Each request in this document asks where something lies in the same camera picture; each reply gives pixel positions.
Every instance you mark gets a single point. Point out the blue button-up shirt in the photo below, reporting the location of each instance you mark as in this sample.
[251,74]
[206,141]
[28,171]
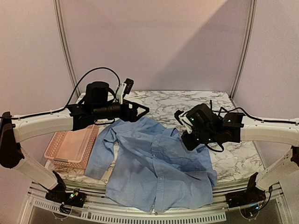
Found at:
[153,170]

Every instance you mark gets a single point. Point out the open black frame box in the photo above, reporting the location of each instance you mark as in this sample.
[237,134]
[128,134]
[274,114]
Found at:
[224,110]

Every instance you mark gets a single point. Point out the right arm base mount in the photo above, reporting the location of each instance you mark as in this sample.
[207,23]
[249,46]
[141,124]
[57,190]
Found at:
[251,196]

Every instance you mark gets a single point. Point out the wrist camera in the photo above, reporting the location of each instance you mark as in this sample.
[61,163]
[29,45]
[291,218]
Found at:
[123,90]
[180,116]

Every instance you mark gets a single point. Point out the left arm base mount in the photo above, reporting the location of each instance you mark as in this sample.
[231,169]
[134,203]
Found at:
[67,200]

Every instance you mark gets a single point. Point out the aluminium corner post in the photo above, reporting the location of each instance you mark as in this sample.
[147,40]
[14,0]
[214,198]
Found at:
[245,48]
[64,42]

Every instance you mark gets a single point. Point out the left aluminium corner post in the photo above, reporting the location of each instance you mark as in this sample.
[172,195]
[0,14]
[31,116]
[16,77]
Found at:
[64,42]

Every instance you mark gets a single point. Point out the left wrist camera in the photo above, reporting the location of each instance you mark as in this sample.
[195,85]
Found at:
[123,90]

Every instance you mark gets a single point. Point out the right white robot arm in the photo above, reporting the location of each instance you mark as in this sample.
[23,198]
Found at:
[204,125]

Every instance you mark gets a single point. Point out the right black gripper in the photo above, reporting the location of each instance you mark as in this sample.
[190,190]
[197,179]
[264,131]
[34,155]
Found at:
[187,134]

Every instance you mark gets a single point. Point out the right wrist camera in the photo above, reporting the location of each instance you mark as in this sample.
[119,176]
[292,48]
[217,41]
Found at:
[180,116]

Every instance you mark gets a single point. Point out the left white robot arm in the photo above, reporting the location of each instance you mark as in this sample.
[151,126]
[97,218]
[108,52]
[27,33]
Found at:
[100,102]

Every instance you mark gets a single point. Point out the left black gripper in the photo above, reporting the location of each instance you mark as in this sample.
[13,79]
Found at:
[132,116]

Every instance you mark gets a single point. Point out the right aluminium corner post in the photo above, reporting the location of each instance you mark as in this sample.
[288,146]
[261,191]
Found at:
[245,48]

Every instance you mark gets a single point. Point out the pink plastic basket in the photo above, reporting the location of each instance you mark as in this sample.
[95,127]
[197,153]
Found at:
[72,148]

